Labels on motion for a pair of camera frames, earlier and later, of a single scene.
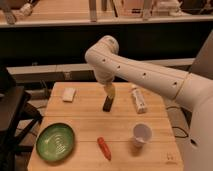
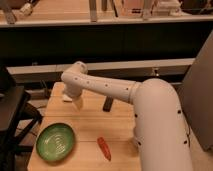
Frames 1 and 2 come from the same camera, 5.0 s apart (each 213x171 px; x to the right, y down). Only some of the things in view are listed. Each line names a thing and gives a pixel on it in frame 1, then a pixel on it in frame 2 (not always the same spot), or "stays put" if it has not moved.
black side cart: x=18 y=115 stays put
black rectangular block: x=107 y=104 stays put
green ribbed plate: x=55 y=142 stays put
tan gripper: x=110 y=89 -> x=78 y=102
